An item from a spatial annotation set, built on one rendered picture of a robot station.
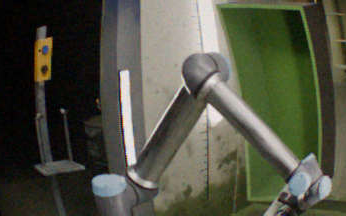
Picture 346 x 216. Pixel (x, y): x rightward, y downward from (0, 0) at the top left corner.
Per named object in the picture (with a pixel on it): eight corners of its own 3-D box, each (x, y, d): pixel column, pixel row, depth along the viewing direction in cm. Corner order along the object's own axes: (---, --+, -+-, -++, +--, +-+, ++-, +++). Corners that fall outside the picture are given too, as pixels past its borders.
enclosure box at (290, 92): (273, 174, 285) (244, 0, 252) (333, 175, 245) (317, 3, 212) (247, 200, 261) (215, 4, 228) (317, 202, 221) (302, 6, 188)
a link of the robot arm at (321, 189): (327, 169, 143) (335, 187, 141) (310, 183, 152) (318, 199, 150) (318, 181, 137) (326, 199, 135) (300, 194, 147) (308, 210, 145)
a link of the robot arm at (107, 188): (92, 213, 173) (83, 178, 171) (113, 205, 188) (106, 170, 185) (118, 221, 165) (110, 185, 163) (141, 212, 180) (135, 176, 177)
